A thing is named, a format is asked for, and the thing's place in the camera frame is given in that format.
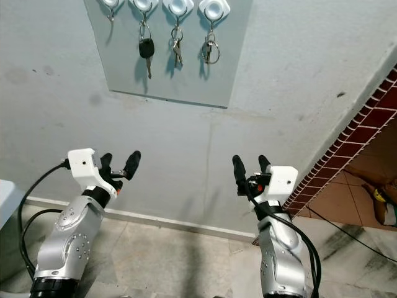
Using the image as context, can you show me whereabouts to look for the black car key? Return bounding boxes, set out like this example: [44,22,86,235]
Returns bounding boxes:
[138,24,156,80]

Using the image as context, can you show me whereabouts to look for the white baseboard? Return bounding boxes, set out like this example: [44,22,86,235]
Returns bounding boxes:
[17,197,258,242]

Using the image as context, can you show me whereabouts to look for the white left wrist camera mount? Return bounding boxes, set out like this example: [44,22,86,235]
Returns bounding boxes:
[68,148,118,199]

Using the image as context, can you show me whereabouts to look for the white diamond wall hook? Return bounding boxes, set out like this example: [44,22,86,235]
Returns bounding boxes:
[199,0,233,32]
[130,0,161,25]
[163,0,195,29]
[98,0,126,24]

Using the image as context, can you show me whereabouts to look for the keys on large ring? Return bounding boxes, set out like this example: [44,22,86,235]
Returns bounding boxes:
[201,31,221,65]

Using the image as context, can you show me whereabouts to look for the silver key bunch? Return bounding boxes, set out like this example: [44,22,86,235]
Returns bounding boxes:
[170,26,185,69]

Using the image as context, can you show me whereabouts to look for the thin black floor cable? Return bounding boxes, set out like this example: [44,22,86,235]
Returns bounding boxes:
[307,206,397,255]

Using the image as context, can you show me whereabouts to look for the red tiled door frame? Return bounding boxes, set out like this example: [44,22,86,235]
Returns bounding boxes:
[251,62,397,246]

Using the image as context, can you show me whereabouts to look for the yellow toy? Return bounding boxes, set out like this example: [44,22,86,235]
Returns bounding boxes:
[374,186,397,227]

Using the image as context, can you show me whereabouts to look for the grey wall board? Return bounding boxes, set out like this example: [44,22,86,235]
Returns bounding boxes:
[84,0,254,109]

